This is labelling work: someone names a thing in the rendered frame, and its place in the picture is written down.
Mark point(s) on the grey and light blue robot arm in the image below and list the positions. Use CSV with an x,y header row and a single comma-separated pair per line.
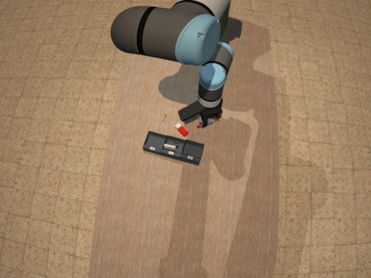
x,y
187,33

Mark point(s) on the dark grey rack of bins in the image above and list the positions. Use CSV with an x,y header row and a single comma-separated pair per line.
x,y
187,151

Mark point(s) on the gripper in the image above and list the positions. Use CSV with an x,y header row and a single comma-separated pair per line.
x,y
204,117

